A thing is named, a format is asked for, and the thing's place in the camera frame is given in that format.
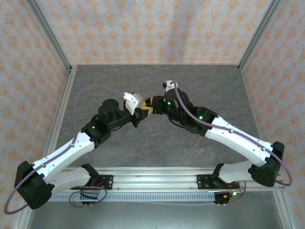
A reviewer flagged small lit circuit board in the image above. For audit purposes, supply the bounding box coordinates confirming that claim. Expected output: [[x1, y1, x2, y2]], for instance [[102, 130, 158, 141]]
[[224, 189, 245, 198]]

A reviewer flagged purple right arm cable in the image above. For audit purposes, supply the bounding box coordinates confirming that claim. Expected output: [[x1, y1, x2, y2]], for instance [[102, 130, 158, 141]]
[[173, 81, 293, 206]]

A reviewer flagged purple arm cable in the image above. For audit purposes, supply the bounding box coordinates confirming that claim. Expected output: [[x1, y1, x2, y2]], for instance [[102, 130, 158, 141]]
[[173, 81, 293, 206], [4, 84, 127, 215]]

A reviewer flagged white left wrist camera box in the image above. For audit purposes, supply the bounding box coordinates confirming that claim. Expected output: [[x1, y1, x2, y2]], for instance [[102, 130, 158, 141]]
[[123, 92, 144, 115]]

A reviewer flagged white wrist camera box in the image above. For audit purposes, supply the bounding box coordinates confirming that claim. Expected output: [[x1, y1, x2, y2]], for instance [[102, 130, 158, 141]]
[[123, 92, 144, 115], [161, 79, 177, 93]]

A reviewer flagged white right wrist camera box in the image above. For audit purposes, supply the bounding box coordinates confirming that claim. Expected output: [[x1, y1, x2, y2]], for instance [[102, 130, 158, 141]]
[[161, 79, 177, 93]]

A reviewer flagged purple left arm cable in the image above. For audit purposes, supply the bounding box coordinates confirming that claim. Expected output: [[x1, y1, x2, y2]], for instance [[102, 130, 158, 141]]
[[4, 84, 127, 215]]

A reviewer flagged aluminium table side rail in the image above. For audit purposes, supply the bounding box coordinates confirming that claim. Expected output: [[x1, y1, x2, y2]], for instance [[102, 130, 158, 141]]
[[39, 65, 78, 172]]

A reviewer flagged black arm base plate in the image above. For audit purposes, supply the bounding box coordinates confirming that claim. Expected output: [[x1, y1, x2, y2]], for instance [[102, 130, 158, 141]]
[[91, 175, 114, 191], [196, 174, 239, 190]]

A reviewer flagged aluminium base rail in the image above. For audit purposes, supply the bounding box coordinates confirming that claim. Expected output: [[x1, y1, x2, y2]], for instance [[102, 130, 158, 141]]
[[51, 167, 286, 191]]

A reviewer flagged grey slotted cable duct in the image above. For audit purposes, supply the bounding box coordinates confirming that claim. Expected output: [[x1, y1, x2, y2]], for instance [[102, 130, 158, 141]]
[[49, 192, 216, 203]]

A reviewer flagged aluminium frame post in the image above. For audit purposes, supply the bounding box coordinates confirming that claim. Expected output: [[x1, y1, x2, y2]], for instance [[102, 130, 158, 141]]
[[237, 0, 284, 70], [25, 0, 72, 70]]

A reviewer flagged aluminium frame leg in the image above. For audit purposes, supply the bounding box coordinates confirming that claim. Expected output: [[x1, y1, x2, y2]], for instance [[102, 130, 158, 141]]
[[272, 190, 295, 229], [12, 209, 33, 229]]

